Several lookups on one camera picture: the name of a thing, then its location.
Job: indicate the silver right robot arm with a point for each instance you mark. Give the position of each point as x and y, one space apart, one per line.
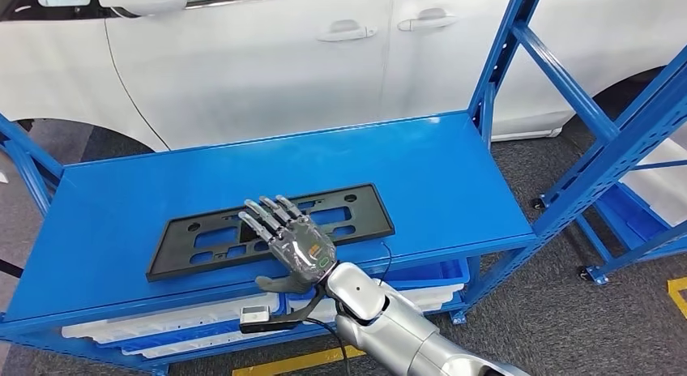
397 330

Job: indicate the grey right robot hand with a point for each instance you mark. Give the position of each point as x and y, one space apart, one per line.
300 250

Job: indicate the blue metal shelf rack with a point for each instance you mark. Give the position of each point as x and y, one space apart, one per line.
375 164
628 218

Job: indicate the black plastic car part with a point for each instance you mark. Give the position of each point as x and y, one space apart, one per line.
171 261

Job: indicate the white car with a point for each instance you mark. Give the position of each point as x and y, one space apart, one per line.
241 78

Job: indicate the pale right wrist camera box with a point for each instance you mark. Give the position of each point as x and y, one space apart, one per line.
255 314

